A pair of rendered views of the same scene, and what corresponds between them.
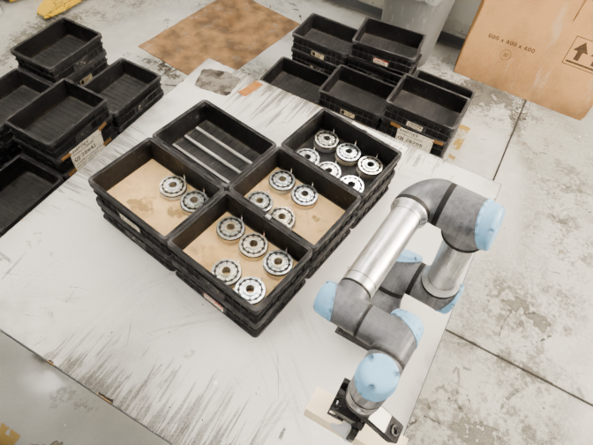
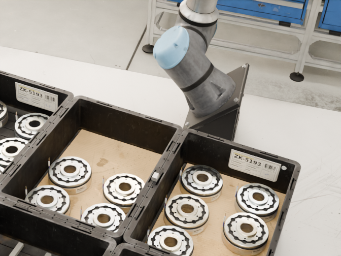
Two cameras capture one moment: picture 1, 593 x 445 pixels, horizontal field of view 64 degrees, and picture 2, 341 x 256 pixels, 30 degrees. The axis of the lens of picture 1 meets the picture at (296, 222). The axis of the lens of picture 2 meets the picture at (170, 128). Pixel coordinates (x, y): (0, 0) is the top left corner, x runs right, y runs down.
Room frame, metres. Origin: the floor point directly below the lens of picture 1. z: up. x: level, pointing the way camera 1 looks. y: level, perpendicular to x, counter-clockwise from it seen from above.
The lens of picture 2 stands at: (1.22, 1.09, 1.93)
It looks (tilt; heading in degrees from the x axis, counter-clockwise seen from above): 40 degrees down; 255
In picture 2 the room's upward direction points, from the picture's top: 7 degrees clockwise
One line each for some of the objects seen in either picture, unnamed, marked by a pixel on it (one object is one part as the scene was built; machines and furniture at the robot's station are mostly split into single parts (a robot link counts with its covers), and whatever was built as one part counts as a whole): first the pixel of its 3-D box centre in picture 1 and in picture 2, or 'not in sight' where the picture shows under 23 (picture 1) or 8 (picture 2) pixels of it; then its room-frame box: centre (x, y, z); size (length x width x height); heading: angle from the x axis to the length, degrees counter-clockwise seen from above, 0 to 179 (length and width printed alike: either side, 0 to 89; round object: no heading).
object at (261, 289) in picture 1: (250, 290); (258, 198); (0.73, 0.12, 0.86); 0.10 x 0.10 x 0.01
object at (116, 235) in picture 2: (295, 195); (95, 161); (1.10, 0.02, 0.92); 0.40 x 0.30 x 0.02; 59
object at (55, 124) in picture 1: (70, 141); not in sight; (1.69, 1.25, 0.37); 0.40 x 0.30 x 0.45; 157
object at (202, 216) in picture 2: (253, 245); (186, 210); (0.90, 0.14, 0.86); 0.10 x 0.10 x 0.01
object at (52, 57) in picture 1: (69, 74); not in sight; (2.22, 1.46, 0.37); 0.40 x 0.30 x 0.45; 158
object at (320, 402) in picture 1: (354, 426); not in sight; (0.29, -0.20, 1.08); 0.24 x 0.06 x 0.06; 67
